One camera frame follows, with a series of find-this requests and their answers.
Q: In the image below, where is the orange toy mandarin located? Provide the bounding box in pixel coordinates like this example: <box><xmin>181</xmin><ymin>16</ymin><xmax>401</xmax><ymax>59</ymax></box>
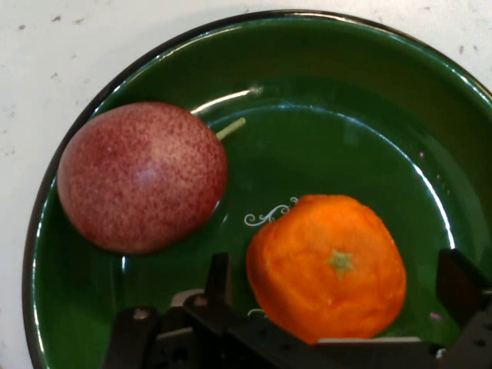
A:
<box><xmin>245</xmin><ymin>194</ymin><xmax>407</xmax><ymax>345</ymax></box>

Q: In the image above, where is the red speckled passion fruit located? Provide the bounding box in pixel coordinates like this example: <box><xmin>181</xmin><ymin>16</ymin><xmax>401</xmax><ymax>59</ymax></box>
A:
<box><xmin>56</xmin><ymin>101</ymin><xmax>247</xmax><ymax>255</ymax></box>

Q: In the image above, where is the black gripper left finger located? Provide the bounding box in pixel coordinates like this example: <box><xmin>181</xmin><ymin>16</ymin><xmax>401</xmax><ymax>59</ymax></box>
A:
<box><xmin>101</xmin><ymin>251</ymin><xmax>248</xmax><ymax>369</ymax></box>

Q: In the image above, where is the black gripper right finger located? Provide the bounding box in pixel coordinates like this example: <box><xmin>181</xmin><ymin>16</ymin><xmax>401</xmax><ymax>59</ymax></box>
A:
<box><xmin>436</xmin><ymin>248</ymin><xmax>492</xmax><ymax>369</ymax></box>

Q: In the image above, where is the green plate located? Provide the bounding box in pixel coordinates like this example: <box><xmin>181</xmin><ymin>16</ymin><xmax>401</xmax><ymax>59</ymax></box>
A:
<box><xmin>22</xmin><ymin>10</ymin><xmax>492</xmax><ymax>369</ymax></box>

